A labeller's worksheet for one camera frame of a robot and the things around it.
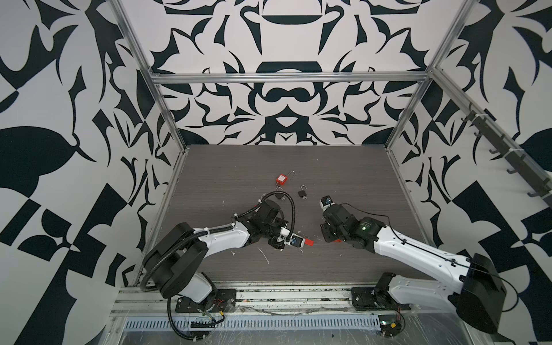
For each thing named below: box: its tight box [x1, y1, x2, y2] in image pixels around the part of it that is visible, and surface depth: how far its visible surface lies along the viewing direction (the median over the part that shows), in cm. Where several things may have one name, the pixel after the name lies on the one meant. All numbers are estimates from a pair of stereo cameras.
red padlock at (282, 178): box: [276, 169, 297, 186], surface depth 107 cm
